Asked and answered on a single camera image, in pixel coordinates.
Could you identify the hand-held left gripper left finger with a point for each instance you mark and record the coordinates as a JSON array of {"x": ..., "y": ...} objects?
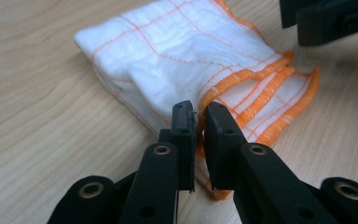
[{"x": 158, "y": 180}]

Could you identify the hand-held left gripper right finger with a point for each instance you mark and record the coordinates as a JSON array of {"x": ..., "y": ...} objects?
[{"x": 254, "y": 183}]

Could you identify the white cloth with orange grid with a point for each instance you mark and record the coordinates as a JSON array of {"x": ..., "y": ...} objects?
[{"x": 180, "y": 56}]

